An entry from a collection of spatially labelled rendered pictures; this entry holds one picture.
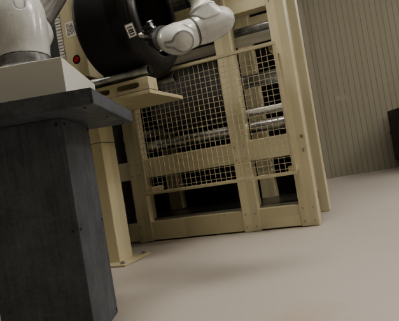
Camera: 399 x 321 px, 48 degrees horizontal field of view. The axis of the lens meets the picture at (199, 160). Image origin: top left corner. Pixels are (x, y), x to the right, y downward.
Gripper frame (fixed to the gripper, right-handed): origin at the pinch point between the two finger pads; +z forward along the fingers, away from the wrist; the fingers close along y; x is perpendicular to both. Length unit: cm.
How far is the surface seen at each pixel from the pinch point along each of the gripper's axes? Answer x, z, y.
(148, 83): -3.7, 10.0, 22.3
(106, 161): -34, 31, 55
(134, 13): 4.9, 18.1, -6.7
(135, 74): -5.4, 18.5, 18.3
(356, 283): 3, -100, 73
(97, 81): -20.8, 33.1, 16.9
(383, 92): 336, 227, 230
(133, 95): -11.2, 14.2, 25.5
